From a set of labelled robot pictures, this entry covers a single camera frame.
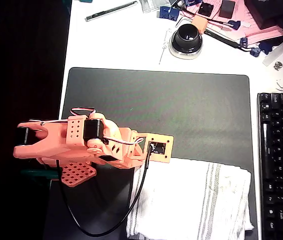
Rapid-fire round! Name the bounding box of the thin clear plastic tube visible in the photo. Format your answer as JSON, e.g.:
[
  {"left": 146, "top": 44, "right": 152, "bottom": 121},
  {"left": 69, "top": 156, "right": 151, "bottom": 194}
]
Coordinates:
[{"left": 158, "top": 28, "right": 173, "bottom": 65}]

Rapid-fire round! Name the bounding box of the black silver pen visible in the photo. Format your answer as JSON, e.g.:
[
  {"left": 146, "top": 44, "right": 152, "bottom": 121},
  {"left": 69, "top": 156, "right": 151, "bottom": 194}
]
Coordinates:
[{"left": 85, "top": 0, "right": 139, "bottom": 23}]

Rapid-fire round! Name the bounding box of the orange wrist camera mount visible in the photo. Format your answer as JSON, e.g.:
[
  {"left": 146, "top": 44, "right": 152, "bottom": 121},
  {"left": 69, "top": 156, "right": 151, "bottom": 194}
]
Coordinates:
[{"left": 134, "top": 133, "right": 175, "bottom": 165}]

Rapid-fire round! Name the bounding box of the white striped towel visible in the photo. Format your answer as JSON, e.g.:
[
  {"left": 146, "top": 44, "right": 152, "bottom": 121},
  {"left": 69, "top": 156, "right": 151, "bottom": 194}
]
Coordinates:
[{"left": 125, "top": 157, "right": 255, "bottom": 240}]

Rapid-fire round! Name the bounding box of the dark red box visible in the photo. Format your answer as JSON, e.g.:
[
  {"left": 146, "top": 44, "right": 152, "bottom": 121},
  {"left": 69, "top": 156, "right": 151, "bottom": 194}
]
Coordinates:
[{"left": 245, "top": 0, "right": 283, "bottom": 30}]

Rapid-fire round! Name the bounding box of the clear plastic bag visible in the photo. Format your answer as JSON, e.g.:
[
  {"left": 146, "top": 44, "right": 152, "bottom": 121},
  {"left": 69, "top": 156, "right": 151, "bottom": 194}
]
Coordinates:
[{"left": 140, "top": 0, "right": 171, "bottom": 14}]

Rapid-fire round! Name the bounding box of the black desk mat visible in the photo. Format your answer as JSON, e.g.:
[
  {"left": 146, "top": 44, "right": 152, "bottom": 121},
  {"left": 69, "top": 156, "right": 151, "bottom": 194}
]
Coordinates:
[{"left": 42, "top": 66, "right": 259, "bottom": 240}]

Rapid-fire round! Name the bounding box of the metal allen key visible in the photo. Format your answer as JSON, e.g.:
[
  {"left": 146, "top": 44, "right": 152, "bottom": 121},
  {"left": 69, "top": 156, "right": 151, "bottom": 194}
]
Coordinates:
[{"left": 175, "top": 16, "right": 195, "bottom": 28}]

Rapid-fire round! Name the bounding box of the black square fan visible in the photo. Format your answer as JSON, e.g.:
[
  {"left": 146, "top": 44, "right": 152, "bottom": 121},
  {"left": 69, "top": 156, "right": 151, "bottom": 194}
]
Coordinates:
[{"left": 197, "top": 1, "right": 215, "bottom": 18}]

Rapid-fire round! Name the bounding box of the black knob silver base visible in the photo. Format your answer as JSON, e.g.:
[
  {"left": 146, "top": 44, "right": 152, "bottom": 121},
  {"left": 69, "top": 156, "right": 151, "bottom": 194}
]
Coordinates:
[{"left": 168, "top": 23, "right": 204, "bottom": 60}]

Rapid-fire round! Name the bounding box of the blue printed connector part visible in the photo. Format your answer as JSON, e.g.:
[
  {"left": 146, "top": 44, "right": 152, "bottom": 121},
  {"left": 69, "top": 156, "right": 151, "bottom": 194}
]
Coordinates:
[{"left": 227, "top": 20, "right": 242, "bottom": 30}]

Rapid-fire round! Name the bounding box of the small orange box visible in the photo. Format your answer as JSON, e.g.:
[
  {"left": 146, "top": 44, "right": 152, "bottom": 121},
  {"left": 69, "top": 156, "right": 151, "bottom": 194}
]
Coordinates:
[{"left": 191, "top": 16, "right": 209, "bottom": 34}]

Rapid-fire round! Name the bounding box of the blue printed block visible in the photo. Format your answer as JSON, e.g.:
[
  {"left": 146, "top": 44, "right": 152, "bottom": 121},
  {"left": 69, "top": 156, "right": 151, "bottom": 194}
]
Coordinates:
[
  {"left": 159, "top": 6, "right": 172, "bottom": 20},
  {"left": 168, "top": 8, "right": 180, "bottom": 22}
]

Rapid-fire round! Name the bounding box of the long black tool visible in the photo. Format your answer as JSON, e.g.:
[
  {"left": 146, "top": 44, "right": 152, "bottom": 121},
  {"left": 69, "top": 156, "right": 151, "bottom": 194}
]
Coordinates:
[{"left": 203, "top": 28, "right": 252, "bottom": 53}]

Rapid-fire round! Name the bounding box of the clear plastic strip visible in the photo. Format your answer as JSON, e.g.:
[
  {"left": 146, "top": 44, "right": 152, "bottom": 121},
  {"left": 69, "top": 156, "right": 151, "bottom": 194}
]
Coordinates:
[{"left": 263, "top": 41, "right": 283, "bottom": 67}]

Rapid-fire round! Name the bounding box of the black camera cable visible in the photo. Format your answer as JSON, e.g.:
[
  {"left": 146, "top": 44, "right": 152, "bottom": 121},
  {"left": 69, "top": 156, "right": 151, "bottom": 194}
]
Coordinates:
[{"left": 55, "top": 146, "right": 155, "bottom": 238}]

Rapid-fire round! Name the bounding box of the green table clamp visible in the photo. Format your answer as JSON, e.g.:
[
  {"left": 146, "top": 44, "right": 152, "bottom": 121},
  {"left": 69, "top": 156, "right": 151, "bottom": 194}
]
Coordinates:
[{"left": 20, "top": 168, "right": 63, "bottom": 180}]

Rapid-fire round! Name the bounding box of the black rectangular module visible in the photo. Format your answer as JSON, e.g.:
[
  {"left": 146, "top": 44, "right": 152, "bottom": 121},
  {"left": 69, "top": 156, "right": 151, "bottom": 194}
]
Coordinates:
[{"left": 218, "top": 0, "right": 236, "bottom": 19}]

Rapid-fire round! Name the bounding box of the black keyboard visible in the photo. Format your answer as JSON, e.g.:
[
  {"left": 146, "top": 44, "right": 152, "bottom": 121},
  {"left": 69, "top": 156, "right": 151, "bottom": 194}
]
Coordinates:
[{"left": 257, "top": 92, "right": 283, "bottom": 240}]

